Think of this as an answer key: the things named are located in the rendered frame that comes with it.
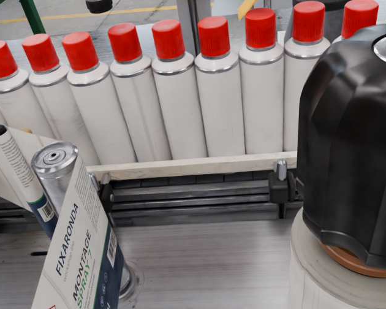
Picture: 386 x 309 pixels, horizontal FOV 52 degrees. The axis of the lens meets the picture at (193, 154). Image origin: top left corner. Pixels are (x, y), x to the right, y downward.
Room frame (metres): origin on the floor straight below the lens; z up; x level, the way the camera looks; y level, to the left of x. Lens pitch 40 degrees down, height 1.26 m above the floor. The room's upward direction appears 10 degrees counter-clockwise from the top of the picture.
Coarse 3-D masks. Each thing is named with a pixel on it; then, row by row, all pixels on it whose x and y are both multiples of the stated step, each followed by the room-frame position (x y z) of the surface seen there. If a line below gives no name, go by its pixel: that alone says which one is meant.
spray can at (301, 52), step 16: (304, 16) 0.39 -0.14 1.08; (320, 16) 0.39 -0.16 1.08; (304, 32) 0.39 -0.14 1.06; (320, 32) 0.39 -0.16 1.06; (288, 48) 0.40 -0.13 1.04; (304, 48) 0.39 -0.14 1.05; (320, 48) 0.39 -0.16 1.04; (288, 64) 0.40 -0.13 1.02; (304, 64) 0.38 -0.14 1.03; (288, 80) 0.40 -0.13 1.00; (304, 80) 0.38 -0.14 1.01; (288, 96) 0.40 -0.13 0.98; (288, 112) 0.40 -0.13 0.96; (288, 128) 0.40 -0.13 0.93; (288, 144) 0.40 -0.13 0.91
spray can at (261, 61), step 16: (256, 16) 0.41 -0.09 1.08; (272, 16) 0.40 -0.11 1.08; (256, 32) 0.40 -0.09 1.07; (272, 32) 0.40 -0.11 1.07; (256, 48) 0.40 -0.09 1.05; (272, 48) 0.40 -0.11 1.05; (240, 64) 0.41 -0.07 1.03; (256, 64) 0.39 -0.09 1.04; (272, 64) 0.39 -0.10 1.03; (256, 80) 0.39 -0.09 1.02; (272, 80) 0.39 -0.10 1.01; (256, 96) 0.39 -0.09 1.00; (272, 96) 0.39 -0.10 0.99; (256, 112) 0.39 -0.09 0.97; (272, 112) 0.39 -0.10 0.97; (256, 128) 0.39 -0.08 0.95; (272, 128) 0.39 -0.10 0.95; (256, 144) 0.39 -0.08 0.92; (272, 144) 0.39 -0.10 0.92
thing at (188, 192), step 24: (120, 192) 0.40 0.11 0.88; (144, 192) 0.39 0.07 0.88; (168, 192) 0.38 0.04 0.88; (192, 192) 0.37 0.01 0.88; (216, 192) 0.37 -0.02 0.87; (240, 192) 0.36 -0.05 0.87; (264, 192) 0.36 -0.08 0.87; (0, 216) 0.43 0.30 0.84; (120, 216) 0.39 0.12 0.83; (144, 216) 0.39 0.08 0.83
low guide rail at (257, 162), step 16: (176, 160) 0.40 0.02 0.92; (192, 160) 0.39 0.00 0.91; (208, 160) 0.39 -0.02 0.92; (224, 160) 0.38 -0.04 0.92; (240, 160) 0.37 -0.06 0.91; (256, 160) 0.37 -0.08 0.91; (272, 160) 0.37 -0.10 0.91; (288, 160) 0.36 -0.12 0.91; (96, 176) 0.41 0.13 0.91; (112, 176) 0.40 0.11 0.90; (128, 176) 0.40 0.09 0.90; (144, 176) 0.39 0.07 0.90; (160, 176) 0.39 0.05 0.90
